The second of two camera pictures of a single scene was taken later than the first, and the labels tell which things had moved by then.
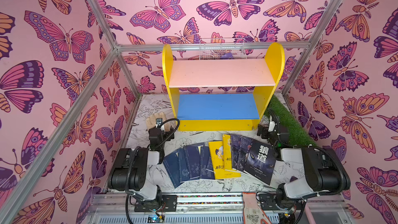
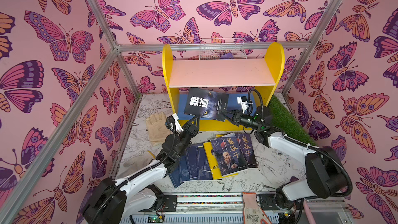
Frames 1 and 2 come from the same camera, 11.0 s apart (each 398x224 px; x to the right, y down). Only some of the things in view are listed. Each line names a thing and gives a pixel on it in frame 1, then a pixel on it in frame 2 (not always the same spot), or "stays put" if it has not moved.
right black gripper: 266,130 → 239,120
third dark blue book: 193,155 stays put
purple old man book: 244,144 → 230,158
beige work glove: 151,121 stays put
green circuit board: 156,219 stays put
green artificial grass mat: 298,135 stays put
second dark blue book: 183,170 stays put
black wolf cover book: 260,162 → 205,103
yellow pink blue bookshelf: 222,94 stays put
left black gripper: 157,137 → 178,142
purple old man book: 235,145 → 244,141
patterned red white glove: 252,213 stays put
